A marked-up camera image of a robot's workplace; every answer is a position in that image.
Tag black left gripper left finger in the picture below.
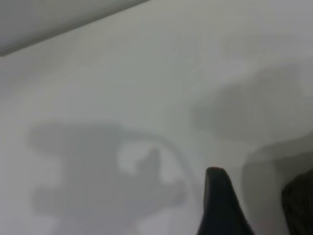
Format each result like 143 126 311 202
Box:
197 167 256 235

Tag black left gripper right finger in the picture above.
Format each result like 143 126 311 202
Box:
281 168 313 235

